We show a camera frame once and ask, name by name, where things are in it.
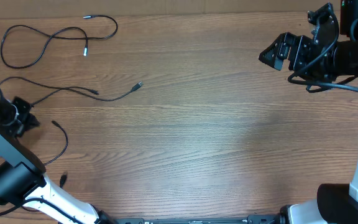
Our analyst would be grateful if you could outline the black cable usb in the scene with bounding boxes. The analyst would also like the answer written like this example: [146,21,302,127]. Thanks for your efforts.
[44,120,69,189]

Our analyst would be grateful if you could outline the black cable silver plugs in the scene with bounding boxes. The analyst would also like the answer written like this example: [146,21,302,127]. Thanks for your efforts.
[0,14,119,69]

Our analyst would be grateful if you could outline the black cable long thin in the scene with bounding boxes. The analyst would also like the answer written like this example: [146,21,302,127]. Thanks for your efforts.
[0,77,143,106]

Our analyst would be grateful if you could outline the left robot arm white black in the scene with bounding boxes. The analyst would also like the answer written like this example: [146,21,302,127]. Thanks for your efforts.
[0,95,115,224]

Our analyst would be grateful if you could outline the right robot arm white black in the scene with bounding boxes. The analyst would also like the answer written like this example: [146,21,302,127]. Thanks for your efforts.
[246,1,358,223]

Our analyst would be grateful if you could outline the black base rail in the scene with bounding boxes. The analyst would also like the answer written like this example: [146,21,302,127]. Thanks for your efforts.
[102,214,286,224]

